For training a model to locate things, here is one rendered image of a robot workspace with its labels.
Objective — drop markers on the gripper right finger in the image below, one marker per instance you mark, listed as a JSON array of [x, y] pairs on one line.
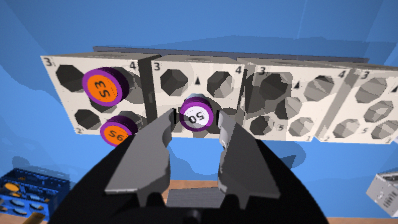
[[249, 169]]

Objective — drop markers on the blue mat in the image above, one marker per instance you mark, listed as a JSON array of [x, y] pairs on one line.
[[37, 135]]

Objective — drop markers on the centrifuge tube with purple cap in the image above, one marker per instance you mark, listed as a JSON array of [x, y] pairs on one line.
[[196, 113]]

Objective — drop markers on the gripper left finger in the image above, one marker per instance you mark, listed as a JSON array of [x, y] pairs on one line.
[[124, 178]]

